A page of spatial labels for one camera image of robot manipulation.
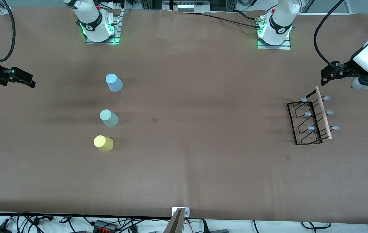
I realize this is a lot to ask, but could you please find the black wire cup holder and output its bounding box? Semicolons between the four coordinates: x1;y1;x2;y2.
287;86;339;145

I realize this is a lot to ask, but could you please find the yellow plastic cup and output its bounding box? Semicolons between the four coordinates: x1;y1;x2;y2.
93;135;114;152

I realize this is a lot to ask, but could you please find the light blue plastic cup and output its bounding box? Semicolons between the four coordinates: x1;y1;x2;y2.
105;73;123;92

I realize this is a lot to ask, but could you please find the pale green plastic cup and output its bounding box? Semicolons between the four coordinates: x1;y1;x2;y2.
99;109;119;127

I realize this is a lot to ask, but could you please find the white power strip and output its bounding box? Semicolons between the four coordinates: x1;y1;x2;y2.
101;0;129;10

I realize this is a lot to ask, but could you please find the grey connector box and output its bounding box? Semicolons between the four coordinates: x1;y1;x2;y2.
171;0;211;13

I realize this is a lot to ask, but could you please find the black orange power adapter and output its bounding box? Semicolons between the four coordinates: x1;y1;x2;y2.
93;220;118;232

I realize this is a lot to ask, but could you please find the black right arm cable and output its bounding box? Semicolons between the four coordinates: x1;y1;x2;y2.
0;0;16;63

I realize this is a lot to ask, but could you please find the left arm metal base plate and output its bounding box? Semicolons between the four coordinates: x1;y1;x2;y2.
257;38;292;50

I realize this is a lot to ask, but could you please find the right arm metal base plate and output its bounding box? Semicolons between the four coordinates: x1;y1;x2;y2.
85;10;121;45

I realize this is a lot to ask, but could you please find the thick black table cable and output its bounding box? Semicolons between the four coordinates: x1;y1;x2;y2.
233;10;261;22

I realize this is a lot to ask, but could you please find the thin black table cable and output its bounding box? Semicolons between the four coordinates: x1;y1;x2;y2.
184;12;262;29

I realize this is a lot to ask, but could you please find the black looped floor cable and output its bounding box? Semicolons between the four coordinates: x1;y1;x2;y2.
301;221;332;231

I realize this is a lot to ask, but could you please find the small metal edge bracket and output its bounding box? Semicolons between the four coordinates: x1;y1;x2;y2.
172;207;190;218

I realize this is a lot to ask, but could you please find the grey camera mount beam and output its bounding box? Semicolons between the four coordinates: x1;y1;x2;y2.
164;208;185;233

